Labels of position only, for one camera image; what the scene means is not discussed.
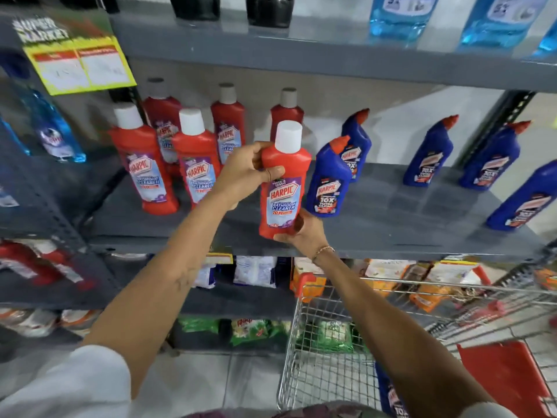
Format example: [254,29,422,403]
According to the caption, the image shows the person's left hand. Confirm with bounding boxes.
[212,141,286,210]

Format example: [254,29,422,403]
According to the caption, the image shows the person's right hand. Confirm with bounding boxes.
[273,208,330,260]

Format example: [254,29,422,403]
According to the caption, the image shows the red bathroom cleaner bottle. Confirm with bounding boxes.
[211,83,246,166]
[142,78,183,178]
[172,108,222,209]
[108,102,179,216]
[270,87,305,142]
[259,120,312,240]

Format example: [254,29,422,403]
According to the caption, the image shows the person's right forearm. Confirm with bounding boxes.
[310,246,497,418]

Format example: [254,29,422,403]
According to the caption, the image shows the person's left forearm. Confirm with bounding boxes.
[82,190,238,399]

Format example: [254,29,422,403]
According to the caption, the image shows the blue toilet cleaner bottle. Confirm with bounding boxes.
[340,108,372,183]
[486,159,557,232]
[305,135,352,218]
[458,120,532,191]
[375,362,410,418]
[402,115,460,188]

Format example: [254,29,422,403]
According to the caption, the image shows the grey metal shelving unit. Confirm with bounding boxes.
[0,0,557,358]

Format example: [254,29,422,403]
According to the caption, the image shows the green packet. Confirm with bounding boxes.
[178,316,220,334]
[300,320,368,354]
[230,318,288,347]

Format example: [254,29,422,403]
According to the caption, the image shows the black bottle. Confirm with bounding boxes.
[169,0,221,21]
[246,0,296,28]

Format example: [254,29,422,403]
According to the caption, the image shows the light blue liquid bottle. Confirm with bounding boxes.
[460,0,551,49]
[369,0,441,43]
[532,21,557,58]

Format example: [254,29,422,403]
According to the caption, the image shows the blue glass cleaner bottle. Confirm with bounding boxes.
[17,84,87,163]

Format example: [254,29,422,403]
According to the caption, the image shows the yellow green price sign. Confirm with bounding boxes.
[12,10,138,96]

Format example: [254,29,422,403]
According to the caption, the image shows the white orange packet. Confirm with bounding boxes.
[0,307,59,338]
[60,309,102,337]

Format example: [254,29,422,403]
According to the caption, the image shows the red white packet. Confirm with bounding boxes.
[0,239,94,291]

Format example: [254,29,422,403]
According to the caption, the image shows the red cart seat flap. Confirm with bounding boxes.
[457,341,553,418]

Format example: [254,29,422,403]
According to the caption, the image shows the white right sleeve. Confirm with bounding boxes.
[459,402,519,418]

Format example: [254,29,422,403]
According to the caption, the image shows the white sleeve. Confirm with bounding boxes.
[459,402,519,418]
[0,345,132,418]

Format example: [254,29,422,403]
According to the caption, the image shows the white left sleeve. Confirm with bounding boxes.
[0,345,132,418]

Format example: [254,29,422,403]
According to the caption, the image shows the wire shopping cart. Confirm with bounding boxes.
[277,272,557,418]

